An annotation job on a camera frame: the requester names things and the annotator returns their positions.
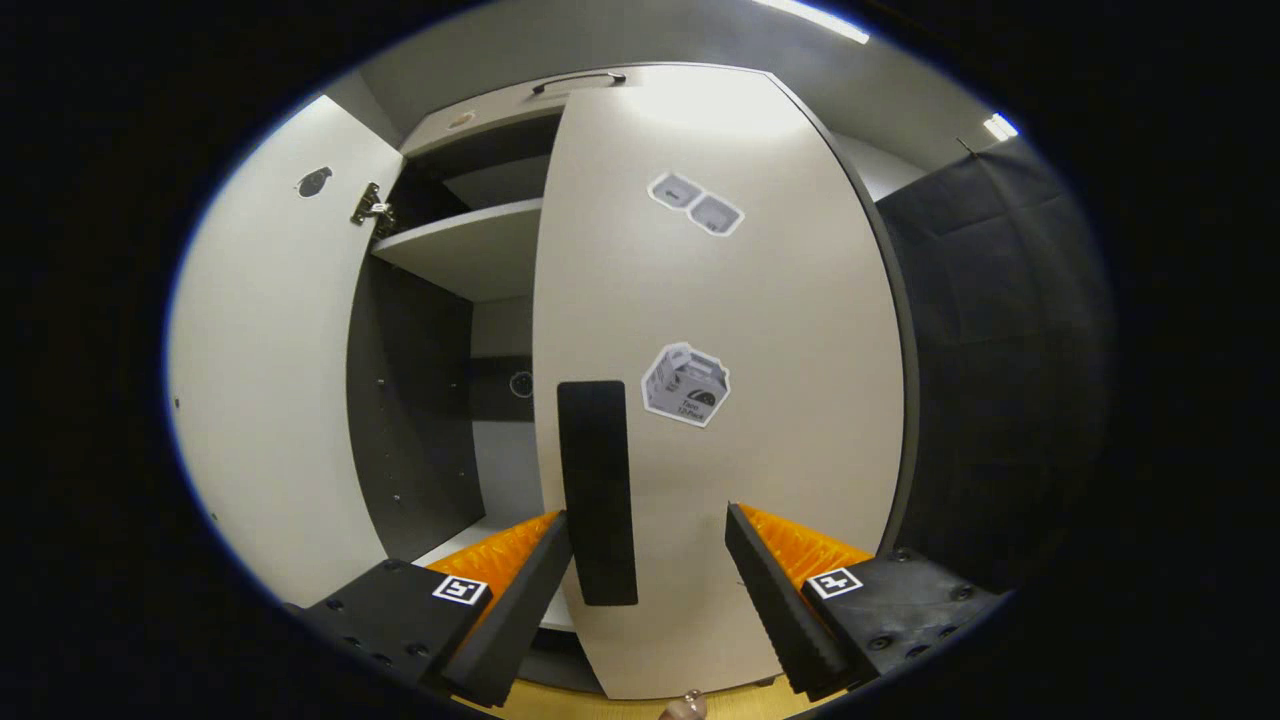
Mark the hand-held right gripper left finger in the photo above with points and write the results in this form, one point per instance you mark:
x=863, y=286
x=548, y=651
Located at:
x=520, y=615

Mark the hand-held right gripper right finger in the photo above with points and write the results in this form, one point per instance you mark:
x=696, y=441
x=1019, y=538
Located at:
x=770, y=610

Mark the white cabinet door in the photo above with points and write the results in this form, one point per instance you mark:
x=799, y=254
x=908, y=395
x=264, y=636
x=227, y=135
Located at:
x=270, y=380
x=750, y=300

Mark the metal door hinge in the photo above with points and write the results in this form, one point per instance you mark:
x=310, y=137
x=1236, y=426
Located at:
x=372, y=210

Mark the beige cabinet drawer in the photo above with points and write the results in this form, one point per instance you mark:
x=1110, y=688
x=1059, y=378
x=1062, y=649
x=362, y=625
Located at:
x=480, y=110

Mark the black backdrop cloth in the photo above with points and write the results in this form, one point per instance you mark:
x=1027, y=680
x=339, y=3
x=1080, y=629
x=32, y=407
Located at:
x=1000, y=350

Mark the small ceiling light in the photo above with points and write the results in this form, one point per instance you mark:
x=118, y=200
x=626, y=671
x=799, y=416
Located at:
x=1000, y=127

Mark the long ceiling light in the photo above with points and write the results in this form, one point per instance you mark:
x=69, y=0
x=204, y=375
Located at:
x=810, y=18

